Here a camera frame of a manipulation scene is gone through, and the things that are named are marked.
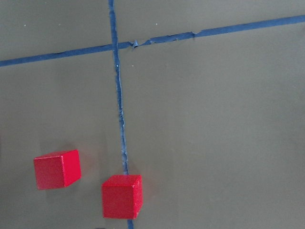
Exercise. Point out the red block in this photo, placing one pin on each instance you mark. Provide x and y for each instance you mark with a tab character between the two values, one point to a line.
57	169
122	197

